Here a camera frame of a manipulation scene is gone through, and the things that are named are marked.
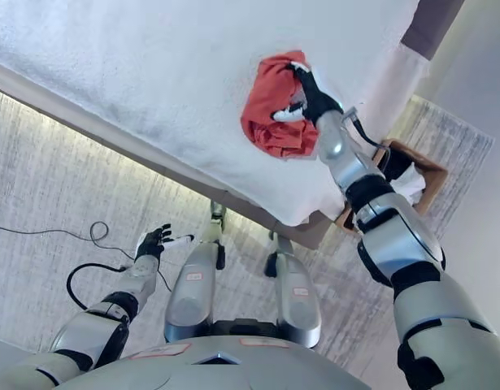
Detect thin black floor cable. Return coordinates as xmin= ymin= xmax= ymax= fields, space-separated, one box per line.
xmin=0 ymin=220 xmax=174 ymax=293

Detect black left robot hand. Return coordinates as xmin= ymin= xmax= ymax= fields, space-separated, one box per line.
xmin=134 ymin=223 xmax=196 ymax=262

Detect robot torso and legs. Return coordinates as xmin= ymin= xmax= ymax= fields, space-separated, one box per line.
xmin=0 ymin=87 xmax=497 ymax=390

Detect white fuzzy blanket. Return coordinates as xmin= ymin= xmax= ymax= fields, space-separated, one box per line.
xmin=0 ymin=0 xmax=422 ymax=228

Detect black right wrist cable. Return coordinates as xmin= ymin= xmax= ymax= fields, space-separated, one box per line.
xmin=341 ymin=106 xmax=392 ymax=174

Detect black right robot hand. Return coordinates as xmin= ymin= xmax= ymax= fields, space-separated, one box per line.
xmin=272 ymin=60 xmax=344 ymax=124

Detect silver right robot leg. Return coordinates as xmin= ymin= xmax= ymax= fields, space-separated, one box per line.
xmin=264 ymin=230 xmax=323 ymax=349

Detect black cloth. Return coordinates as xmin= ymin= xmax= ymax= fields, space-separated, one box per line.
xmin=381 ymin=148 xmax=416 ymax=184

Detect brown woven laundry basket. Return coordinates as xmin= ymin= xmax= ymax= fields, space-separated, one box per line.
xmin=333 ymin=137 xmax=450 ymax=236

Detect brown upholstered bed frame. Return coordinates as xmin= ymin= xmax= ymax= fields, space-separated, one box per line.
xmin=0 ymin=0 xmax=467 ymax=251

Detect crumpled white cloth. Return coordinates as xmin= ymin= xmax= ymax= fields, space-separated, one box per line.
xmin=389 ymin=166 xmax=428 ymax=205

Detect thick black wrist cable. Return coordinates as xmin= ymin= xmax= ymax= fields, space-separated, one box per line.
xmin=65 ymin=262 xmax=133 ymax=313

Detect red cloth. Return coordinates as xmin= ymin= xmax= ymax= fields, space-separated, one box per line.
xmin=239 ymin=50 xmax=320 ymax=160

